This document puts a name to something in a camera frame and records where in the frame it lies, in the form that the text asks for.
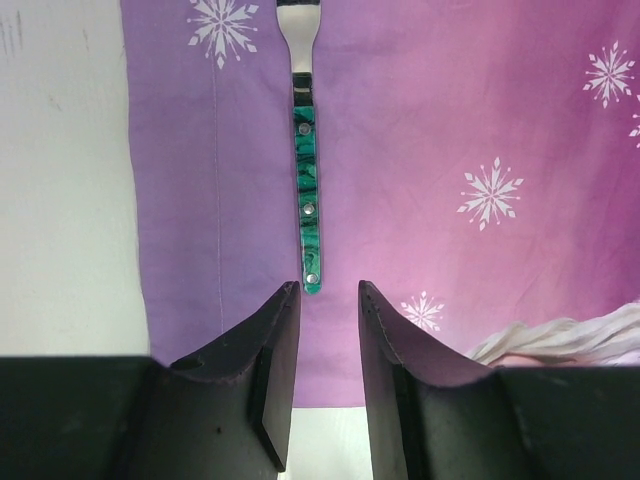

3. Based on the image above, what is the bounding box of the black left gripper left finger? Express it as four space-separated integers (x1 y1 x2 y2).
149 281 301 473

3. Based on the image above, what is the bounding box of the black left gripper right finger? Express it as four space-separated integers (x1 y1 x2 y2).
358 280 530 479

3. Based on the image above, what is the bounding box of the purple pink printed placemat cloth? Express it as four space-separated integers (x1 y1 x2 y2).
121 1 639 407

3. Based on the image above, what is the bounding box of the green handled metal fork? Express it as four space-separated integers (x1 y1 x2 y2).
276 0 322 295

